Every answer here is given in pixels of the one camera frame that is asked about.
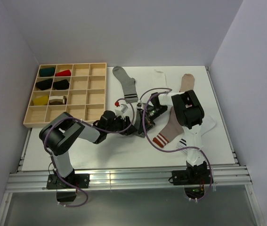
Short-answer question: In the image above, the rolled brown white sock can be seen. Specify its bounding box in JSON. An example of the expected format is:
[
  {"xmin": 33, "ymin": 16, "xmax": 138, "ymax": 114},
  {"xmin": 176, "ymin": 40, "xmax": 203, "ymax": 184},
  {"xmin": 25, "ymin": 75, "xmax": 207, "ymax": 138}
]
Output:
[{"xmin": 49, "ymin": 95, "xmax": 67, "ymax": 105}]

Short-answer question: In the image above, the white sock with black stripes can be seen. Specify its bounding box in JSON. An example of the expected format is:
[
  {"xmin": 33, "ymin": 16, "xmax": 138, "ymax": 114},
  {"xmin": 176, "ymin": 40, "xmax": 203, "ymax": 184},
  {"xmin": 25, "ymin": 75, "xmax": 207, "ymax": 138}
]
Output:
[{"xmin": 176, "ymin": 116, "xmax": 216, "ymax": 149}]

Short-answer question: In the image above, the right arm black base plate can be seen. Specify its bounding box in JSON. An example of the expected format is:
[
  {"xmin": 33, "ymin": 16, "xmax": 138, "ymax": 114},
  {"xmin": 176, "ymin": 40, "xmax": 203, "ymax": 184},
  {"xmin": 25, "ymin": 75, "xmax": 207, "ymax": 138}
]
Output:
[{"xmin": 169, "ymin": 168, "xmax": 214, "ymax": 186}]

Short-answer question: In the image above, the beige red reindeer sock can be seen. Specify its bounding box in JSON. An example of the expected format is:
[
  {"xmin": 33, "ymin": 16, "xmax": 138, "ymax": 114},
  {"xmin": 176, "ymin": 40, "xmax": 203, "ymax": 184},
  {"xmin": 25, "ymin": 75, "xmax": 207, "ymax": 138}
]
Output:
[{"xmin": 179, "ymin": 73, "xmax": 195, "ymax": 92}]

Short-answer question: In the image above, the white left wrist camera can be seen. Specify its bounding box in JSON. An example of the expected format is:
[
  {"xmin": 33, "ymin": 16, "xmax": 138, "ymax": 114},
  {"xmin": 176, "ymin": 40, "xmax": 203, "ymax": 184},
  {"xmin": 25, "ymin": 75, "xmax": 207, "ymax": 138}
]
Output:
[{"xmin": 114, "ymin": 101, "xmax": 128, "ymax": 118}]

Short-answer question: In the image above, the plain white sock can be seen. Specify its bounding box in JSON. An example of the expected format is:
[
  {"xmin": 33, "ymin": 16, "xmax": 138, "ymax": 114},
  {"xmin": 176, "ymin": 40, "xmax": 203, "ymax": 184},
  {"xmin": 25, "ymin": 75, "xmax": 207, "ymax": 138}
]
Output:
[{"xmin": 152, "ymin": 70, "xmax": 171, "ymax": 92}]

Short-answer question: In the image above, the rolled red sock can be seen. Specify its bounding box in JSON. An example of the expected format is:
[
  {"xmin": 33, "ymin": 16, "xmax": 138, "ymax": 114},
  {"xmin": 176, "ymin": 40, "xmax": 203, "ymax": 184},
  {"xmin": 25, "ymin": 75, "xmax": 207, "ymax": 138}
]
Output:
[{"xmin": 55, "ymin": 70, "xmax": 72, "ymax": 77}]

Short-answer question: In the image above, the rolled green sock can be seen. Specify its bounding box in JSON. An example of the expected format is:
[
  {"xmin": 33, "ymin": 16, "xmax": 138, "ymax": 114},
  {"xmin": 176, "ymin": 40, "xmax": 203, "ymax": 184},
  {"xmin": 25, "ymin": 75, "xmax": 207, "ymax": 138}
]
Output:
[{"xmin": 39, "ymin": 67, "xmax": 56, "ymax": 77}]

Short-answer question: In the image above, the beige sock with rust stripes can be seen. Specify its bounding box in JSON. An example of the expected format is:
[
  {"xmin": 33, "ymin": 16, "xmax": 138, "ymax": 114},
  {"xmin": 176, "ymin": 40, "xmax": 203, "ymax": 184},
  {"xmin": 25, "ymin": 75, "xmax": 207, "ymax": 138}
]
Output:
[{"xmin": 152, "ymin": 107, "xmax": 184, "ymax": 148}]

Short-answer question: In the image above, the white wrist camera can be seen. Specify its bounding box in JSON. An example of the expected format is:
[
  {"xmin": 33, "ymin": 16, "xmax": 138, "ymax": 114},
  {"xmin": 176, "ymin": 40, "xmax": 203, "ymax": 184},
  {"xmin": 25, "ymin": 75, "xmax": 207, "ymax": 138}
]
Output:
[
  {"xmin": 114, "ymin": 101, "xmax": 128, "ymax": 118},
  {"xmin": 137, "ymin": 100, "xmax": 145, "ymax": 111}
]

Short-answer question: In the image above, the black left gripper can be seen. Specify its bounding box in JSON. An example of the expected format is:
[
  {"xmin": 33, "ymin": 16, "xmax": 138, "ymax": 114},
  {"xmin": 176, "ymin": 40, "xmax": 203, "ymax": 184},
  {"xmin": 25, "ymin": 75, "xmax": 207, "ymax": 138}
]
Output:
[{"xmin": 105, "ymin": 114, "xmax": 137, "ymax": 136}]

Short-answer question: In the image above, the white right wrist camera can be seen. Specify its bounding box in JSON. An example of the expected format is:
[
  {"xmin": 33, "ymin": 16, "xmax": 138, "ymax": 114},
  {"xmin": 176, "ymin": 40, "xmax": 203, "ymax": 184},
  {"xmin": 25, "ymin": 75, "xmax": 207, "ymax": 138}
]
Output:
[{"xmin": 137, "ymin": 100, "xmax": 145, "ymax": 111}]

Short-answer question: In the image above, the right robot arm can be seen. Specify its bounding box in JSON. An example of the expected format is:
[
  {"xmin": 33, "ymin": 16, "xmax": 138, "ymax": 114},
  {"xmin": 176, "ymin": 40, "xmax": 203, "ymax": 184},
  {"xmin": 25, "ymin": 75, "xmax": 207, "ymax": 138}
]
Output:
[{"xmin": 137, "ymin": 88, "xmax": 212, "ymax": 184}]

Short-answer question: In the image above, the wooden compartment tray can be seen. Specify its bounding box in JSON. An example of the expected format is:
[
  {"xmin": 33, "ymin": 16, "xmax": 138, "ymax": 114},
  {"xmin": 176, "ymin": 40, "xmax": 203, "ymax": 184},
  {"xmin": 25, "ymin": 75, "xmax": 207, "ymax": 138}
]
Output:
[{"xmin": 23, "ymin": 63, "xmax": 107, "ymax": 128}]

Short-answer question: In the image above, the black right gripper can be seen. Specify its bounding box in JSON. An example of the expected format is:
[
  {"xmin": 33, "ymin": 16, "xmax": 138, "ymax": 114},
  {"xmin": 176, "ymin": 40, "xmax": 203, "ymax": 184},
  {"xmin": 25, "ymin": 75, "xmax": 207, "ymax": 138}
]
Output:
[{"xmin": 138, "ymin": 105, "xmax": 168, "ymax": 135}]

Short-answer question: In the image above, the rolled black sock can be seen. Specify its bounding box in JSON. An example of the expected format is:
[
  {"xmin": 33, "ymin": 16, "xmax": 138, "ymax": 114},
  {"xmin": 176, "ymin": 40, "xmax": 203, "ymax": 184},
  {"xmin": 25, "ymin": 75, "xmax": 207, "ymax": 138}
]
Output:
[{"xmin": 53, "ymin": 79, "xmax": 70, "ymax": 90}]

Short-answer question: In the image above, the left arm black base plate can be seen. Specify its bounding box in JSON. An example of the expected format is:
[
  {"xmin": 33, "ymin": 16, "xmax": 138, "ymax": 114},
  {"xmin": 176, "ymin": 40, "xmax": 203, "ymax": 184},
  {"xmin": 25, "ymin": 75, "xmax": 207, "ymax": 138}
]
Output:
[{"xmin": 46, "ymin": 174, "xmax": 90, "ymax": 190}]

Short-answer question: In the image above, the rolled dark sock in tray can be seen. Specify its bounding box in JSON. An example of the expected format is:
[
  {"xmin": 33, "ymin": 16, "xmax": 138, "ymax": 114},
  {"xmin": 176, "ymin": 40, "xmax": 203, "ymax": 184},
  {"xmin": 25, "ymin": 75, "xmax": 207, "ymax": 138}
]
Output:
[{"xmin": 35, "ymin": 79, "xmax": 53, "ymax": 91}]

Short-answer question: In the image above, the rolled yellow sock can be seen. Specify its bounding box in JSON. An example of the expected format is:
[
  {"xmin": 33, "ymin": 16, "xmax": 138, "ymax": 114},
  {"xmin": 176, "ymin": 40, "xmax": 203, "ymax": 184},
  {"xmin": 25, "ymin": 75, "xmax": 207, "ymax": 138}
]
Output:
[{"xmin": 33, "ymin": 95, "xmax": 49, "ymax": 106}]

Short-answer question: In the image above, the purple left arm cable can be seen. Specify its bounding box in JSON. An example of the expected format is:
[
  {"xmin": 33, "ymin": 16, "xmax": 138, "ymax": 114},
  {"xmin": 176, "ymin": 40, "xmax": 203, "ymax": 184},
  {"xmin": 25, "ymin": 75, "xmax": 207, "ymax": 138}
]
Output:
[{"xmin": 43, "ymin": 98, "xmax": 136, "ymax": 208}]

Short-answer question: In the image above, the grey sock with black stripes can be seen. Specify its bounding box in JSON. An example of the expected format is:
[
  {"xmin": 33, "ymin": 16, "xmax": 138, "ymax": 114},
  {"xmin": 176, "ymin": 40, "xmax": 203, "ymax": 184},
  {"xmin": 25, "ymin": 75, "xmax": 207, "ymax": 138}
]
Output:
[{"xmin": 113, "ymin": 66, "xmax": 138, "ymax": 103}]

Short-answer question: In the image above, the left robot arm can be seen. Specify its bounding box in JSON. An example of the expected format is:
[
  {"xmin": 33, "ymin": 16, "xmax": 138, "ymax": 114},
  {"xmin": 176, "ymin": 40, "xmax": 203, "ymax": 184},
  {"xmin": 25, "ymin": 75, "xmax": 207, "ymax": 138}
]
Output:
[{"xmin": 39, "ymin": 110, "xmax": 136, "ymax": 188}]

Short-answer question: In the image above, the dark grey sock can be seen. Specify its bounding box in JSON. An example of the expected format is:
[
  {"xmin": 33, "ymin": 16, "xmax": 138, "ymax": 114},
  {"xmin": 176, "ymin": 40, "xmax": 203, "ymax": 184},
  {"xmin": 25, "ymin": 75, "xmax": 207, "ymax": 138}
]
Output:
[{"xmin": 134, "ymin": 110, "xmax": 155, "ymax": 138}]

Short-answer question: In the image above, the aluminium extrusion rail frame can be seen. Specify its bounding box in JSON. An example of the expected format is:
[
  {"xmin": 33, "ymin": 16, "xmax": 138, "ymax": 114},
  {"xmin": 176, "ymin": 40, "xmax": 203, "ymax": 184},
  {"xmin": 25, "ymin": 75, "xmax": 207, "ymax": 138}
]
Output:
[{"xmin": 0, "ymin": 67, "xmax": 266, "ymax": 226}]

